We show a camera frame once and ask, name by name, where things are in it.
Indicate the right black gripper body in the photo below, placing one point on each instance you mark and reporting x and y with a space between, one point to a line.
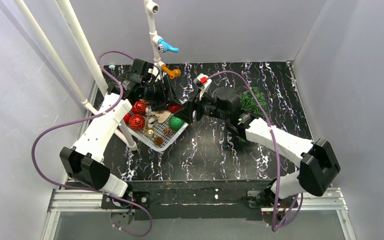
193 110

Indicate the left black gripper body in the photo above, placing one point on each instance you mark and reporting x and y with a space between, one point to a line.
167 93

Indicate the small green christmas tree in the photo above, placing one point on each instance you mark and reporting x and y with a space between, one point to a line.
248 102

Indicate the red glitter ornament ball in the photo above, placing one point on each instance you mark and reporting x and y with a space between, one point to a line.
174 108

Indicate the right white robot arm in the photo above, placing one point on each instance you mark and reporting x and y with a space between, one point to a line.
316 160

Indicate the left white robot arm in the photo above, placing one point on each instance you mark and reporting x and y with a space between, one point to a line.
83 161

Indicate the green glitter ornament ball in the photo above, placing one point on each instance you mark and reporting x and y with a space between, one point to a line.
175 123

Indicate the red patterned ornament ball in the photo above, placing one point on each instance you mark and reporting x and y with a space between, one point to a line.
139 108

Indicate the orange pipe valve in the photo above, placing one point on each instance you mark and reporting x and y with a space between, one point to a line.
172 73

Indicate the frosted pine cone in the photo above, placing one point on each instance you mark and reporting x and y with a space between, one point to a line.
168 131

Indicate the red shiny ornament ball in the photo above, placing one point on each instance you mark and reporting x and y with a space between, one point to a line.
126 118

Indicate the gold ornament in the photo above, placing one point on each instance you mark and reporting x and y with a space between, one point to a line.
150 133

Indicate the white plastic basket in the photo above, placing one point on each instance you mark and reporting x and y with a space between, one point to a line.
158 121

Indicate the brown pine cone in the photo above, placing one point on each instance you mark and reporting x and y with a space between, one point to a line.
158 141

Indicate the blue pipe valve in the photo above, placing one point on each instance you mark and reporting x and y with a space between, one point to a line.
167 47

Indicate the thin white diagonal pole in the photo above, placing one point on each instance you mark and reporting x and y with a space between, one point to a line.
122 134

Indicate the white pvc pipe stand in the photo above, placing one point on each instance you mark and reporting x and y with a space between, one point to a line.
151 9

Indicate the thick white diagonal pole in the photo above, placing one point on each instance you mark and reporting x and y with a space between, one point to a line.
67 11

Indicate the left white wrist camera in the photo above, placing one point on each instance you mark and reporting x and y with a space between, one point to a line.
155 74

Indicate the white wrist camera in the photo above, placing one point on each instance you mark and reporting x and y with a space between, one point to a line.
203 83
155 74

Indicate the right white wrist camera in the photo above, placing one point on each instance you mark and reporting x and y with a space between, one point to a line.
203 83

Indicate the aluminium frame rail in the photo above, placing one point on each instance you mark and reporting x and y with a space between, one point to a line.
74 214

